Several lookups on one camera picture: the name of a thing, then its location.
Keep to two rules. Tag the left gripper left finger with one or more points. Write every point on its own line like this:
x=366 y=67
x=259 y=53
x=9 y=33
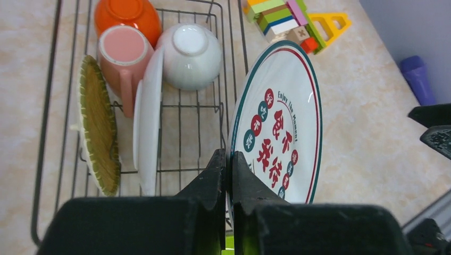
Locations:
x=190 y=222

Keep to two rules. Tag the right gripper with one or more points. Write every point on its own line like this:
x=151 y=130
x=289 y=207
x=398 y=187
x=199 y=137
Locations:
x=436 y=118

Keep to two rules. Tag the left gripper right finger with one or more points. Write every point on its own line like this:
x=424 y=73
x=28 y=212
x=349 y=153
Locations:
x=266 y=224

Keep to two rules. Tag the white plate red characters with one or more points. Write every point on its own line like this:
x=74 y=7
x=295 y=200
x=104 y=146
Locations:
x=277 y=123

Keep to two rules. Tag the white plate green red rim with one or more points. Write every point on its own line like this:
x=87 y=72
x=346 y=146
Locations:
x=146 y=123

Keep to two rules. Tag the woven bamboo tray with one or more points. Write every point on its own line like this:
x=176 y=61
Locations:
x=97 y=127

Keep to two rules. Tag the grey wire dish rack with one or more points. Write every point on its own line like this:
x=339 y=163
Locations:
x=172 y=132

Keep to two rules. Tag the white ceramic bowl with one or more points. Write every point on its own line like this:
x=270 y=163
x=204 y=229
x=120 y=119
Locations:
x=192 y=56

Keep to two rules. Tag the white cup pink handle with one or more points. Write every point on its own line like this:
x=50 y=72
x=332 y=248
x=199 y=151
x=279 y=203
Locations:
x=124 y=53

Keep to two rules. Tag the orange bowl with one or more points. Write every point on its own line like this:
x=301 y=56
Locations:
x=140 y=14

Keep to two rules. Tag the stack of coloured blocks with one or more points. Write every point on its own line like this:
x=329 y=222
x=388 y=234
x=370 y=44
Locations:
x=285 y=20

